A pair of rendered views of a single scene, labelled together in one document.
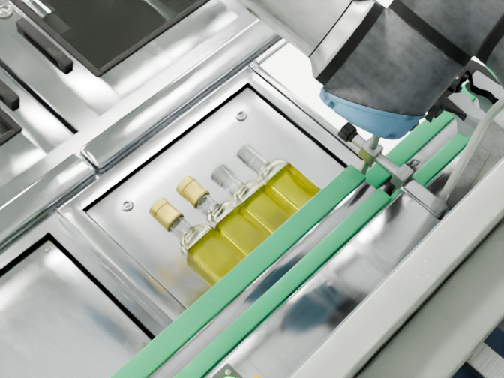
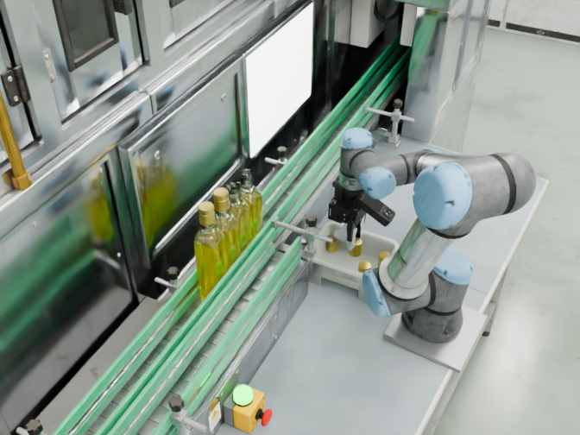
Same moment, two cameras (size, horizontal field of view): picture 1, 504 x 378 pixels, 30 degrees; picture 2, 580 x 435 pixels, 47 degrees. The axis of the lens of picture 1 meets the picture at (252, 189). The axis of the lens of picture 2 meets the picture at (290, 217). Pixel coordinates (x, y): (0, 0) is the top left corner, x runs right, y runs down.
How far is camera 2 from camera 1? 162 cm
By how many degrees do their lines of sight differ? 66
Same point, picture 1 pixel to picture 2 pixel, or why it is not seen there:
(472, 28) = (438, 305)
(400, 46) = (420, 302)
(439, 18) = (438, 300)
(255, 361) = (244, 363)
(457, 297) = not seen: outside the picture
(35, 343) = (71, 248)
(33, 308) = (78, 219)
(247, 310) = (247, 328)
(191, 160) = (194, 126)
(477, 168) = (343, 277)
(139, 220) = (158, 169)
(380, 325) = not seen: outside the picture
